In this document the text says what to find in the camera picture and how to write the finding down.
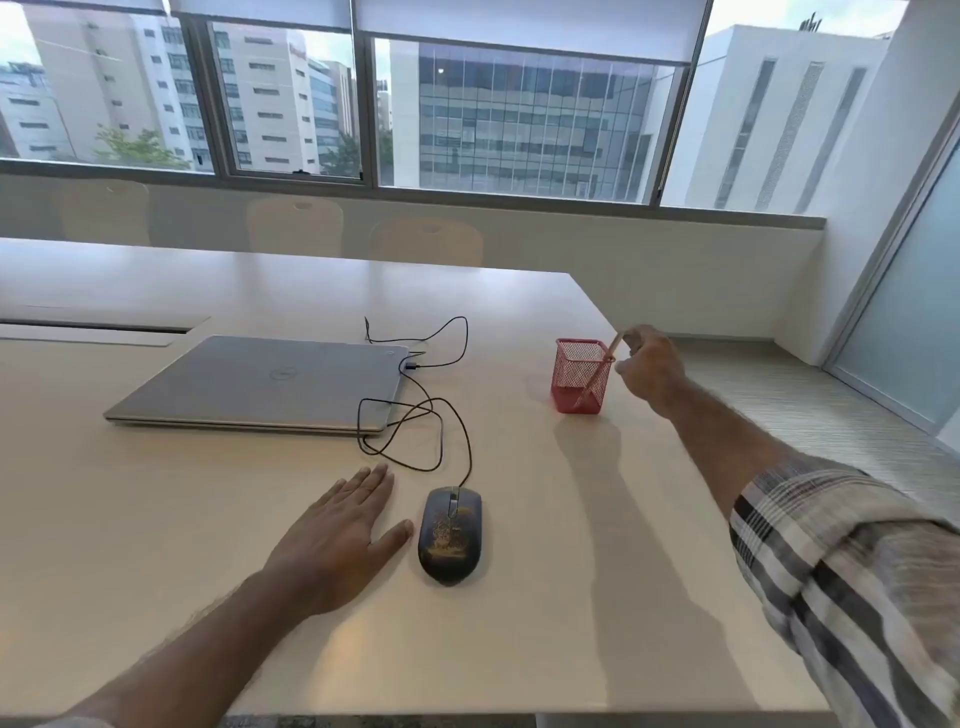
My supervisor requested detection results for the grey table cable hatch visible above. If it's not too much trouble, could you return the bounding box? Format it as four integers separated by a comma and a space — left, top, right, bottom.
0, 318, 193, 349

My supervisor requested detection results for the beige chair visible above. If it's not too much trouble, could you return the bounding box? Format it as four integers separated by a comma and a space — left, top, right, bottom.
247, 196, 345, 258
368, 217, 484, 268
58, 179, 151, 247

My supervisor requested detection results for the black dusty computer mouse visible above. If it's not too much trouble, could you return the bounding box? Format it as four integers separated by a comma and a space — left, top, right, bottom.
416, 485, 484, 588

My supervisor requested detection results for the person's left forearm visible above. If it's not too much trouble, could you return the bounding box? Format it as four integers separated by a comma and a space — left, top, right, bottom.
56, 571, 320, 728

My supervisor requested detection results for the grey closed laptop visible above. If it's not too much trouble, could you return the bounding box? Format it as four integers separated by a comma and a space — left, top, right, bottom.
103, 335, 412, 436

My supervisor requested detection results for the black mouse cable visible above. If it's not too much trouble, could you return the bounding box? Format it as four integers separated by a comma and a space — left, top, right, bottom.
356, 315, 474, 493

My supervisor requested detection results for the person's left hand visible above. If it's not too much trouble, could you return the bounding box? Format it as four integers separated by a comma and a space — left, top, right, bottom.
262, 463, 415, 620

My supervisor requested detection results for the red mesh pen holder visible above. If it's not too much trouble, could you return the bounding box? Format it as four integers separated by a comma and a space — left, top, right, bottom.
550, 338, 616, 416

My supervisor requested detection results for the person's right hand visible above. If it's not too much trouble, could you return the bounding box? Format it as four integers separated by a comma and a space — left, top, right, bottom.
613, 324, 689, 418

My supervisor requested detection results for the grey window frame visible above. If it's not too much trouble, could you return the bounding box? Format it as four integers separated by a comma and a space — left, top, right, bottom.
0, 0, 826, 230

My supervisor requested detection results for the frosted glass door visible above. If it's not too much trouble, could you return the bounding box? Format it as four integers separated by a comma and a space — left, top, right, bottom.
824, 97, 960, 451

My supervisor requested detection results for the wooden brush with pink bristles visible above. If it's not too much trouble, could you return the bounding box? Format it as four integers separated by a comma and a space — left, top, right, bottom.
572, 329, 626, 414

